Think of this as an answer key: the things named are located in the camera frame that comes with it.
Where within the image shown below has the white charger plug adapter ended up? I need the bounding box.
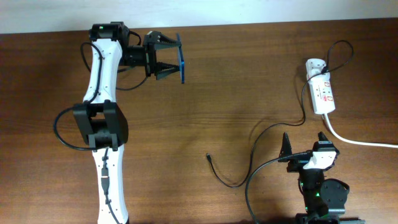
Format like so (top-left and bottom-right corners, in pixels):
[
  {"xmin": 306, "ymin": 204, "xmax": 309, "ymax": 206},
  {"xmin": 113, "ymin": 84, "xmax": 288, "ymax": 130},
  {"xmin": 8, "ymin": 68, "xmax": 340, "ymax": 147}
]
[{"xmin": 305, "ymin": 58, "xmax": 330, "ymax": 80}]

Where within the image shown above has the black charger cable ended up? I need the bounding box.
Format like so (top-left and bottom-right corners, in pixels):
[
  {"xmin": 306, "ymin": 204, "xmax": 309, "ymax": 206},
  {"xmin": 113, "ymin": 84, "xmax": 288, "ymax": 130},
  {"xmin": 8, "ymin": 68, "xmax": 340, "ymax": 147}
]
[{"xmin": 205, "ymin": 39, "xmax": 354, "ymax": 189}]

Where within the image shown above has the white power strip cord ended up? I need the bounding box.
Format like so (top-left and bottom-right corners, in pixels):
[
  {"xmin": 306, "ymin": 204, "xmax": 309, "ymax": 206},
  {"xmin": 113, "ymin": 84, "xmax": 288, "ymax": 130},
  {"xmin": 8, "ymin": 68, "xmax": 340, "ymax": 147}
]
[{"xmin": 322, "ymin": 113, "xmax": 398, "ymax": 149}]

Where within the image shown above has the blue Galaxy smartphone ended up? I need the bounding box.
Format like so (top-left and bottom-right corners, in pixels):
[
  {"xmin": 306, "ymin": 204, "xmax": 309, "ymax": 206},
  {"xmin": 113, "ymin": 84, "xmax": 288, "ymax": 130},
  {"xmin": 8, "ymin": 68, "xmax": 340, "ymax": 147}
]
[{"xmin": 177, "ymin": 33, "xmax": 185, "ymax": 84}]

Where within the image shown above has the white power strip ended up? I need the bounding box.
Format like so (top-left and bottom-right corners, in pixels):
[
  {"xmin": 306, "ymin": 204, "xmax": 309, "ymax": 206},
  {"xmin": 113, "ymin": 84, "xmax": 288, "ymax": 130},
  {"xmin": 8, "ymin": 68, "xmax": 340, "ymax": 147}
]
[{"xmin": 308, "ymin": 73, "xmax": 335, "ymax": 114}]

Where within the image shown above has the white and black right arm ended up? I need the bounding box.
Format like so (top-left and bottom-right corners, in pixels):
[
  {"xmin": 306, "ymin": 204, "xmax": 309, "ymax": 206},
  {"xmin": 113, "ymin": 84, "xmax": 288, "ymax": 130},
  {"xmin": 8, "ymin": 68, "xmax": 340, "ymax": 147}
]
[{"xmin": 278, "ymin": 132, "xmax": 366, "ymax": 224}]

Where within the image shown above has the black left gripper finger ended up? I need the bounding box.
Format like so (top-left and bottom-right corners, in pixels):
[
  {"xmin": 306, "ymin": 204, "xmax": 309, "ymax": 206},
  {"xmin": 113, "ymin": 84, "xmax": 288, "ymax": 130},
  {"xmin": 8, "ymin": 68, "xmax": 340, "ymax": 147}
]
[
  {"xmin": 154, "ymin": 32, "xmax": 181, "ymax": 50},
  {"xmin": 154, "ymin": 62, "xmax": 180, "ymax": 80}
]

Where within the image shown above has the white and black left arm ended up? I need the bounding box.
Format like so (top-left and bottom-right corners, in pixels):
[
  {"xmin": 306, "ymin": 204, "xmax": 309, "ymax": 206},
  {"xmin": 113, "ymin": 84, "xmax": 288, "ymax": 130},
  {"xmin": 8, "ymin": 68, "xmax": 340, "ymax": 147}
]
[{"xmin": 73, "ymin": 22, "xmax": 184, "ymax": 223}]

